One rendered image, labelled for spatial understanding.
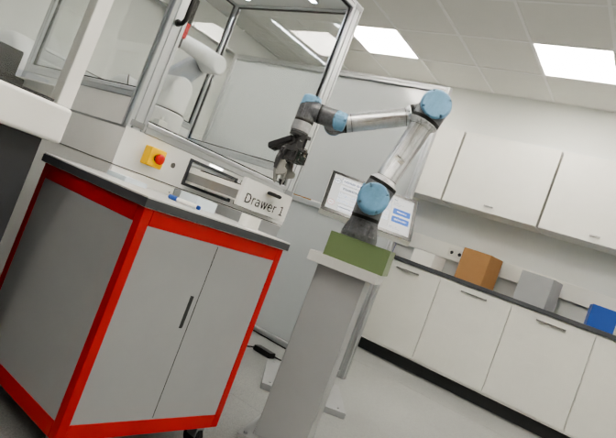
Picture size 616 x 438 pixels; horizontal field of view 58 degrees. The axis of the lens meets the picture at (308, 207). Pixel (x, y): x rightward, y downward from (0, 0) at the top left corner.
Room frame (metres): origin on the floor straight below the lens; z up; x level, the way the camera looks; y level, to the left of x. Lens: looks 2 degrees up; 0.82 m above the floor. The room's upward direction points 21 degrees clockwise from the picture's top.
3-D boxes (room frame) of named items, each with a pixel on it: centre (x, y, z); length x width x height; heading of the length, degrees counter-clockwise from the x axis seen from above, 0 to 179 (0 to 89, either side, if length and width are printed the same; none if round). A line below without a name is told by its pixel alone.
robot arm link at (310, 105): (2.12, 0.13, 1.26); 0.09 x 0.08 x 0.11; 85
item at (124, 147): (2.67, 0.78, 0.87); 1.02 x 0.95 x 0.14; 142
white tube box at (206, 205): (1.95, 0.37, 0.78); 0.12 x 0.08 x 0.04; 41
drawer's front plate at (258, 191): (2.15, 0.17, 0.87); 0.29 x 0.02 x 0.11; 142
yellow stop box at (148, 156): (2.07, 0.61, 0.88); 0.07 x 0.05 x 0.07; 142
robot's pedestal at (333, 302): (2.23, -0.23, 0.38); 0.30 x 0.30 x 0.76; 75
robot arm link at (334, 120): (2.13, 0.03, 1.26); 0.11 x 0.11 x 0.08; 85
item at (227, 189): (2.28, 0.33, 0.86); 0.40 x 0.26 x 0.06; 52
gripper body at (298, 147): (2.12, 0.13, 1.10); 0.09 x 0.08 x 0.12; 54
